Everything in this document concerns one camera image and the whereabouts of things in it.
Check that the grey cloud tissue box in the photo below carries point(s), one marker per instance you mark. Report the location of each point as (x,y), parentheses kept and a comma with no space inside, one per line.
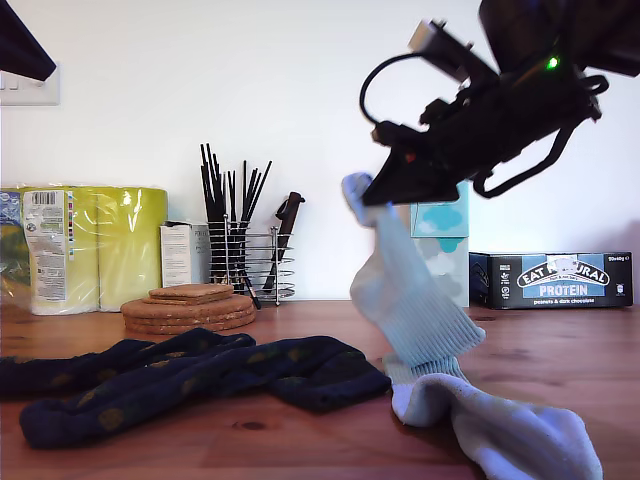
(455,260)

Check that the square cork coaster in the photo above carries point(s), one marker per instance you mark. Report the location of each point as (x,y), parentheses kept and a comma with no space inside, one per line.
(190,291)
(170,301)

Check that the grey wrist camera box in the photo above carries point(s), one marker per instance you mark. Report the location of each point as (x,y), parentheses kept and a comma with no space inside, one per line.
(430,37)

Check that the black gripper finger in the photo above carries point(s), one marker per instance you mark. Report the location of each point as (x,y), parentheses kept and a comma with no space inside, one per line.
(20,25)
(390,172)
(15,55)
(420,187)

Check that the small white printed carton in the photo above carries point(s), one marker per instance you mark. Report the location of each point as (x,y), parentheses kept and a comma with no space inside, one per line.
(175,255)

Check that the white wall switch plate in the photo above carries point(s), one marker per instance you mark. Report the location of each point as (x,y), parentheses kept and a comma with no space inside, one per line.
(25,92)

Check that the round cork trivet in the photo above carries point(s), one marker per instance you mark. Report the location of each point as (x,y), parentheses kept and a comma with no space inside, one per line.
(187,314)
(187,330)
(187,322)

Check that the black protein bar box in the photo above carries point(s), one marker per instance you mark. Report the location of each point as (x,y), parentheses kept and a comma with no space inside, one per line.
(560,290)

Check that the light blue ribbed sock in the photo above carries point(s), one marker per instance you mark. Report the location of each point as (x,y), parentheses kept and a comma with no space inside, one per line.
(525,440)
(410,300)

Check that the blue cloud tissue box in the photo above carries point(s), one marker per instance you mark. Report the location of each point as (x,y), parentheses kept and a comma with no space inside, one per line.
(445,220)

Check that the black stick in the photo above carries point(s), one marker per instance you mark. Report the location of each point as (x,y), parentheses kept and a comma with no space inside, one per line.
(212,180)
(206,180)
(251,190)
(245,190)
(262,180)
(218,190)
(230,200)

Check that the black pen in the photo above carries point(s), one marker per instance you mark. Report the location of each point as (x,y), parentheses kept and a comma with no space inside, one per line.
(254,297)

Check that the yellow-green paper towel pack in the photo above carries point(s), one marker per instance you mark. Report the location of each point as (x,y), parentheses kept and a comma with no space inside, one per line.
(130,250)

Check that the navy pineapple pattern sock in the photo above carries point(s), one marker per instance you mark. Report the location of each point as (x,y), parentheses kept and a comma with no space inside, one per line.
(325,380)
(50,375)

